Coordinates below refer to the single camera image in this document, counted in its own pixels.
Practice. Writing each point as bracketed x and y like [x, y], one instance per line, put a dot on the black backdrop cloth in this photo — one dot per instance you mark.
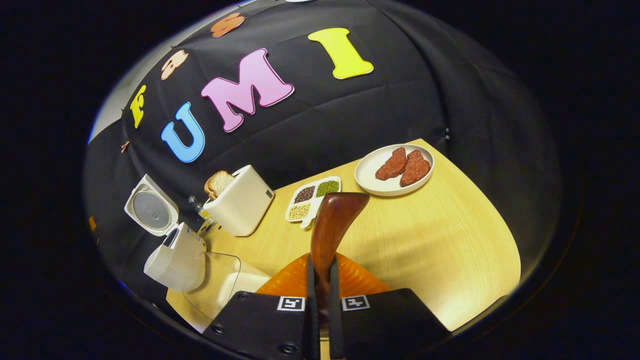
[400, 100]

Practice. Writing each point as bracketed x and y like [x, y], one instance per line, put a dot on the red meat slice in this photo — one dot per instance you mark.
[392, 164]
[415, 169]

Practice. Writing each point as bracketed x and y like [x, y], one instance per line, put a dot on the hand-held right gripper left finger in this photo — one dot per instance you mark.
[312, 320]

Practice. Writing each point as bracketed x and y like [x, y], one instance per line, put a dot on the white toaster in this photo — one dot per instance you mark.
[242, 205]

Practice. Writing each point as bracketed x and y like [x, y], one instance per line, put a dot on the white round plate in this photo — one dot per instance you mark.
[367, 177]

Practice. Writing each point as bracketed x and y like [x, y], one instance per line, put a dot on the toast bread slice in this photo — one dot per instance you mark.
[220, 182]

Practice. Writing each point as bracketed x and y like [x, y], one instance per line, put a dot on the white divided bean tray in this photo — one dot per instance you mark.
[312, 200]

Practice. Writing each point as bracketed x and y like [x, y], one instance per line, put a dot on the small glass bottle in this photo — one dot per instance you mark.
[200, 209]

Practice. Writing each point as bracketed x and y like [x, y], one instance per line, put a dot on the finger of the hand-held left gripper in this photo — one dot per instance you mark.
[92, 224]

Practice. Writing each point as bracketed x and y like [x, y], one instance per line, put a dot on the clear plastic rice container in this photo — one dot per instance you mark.
[215, 280]

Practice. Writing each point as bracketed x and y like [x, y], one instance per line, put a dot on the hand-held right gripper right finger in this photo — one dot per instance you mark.
[334, 320]

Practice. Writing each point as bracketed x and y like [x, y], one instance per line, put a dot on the wooden spoon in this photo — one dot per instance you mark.
[332, 225]

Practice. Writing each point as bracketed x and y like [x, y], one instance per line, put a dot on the white rice cooker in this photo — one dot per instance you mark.
[175, 260]

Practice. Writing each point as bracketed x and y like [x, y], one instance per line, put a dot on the white rice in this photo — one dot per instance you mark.
[245, 282]

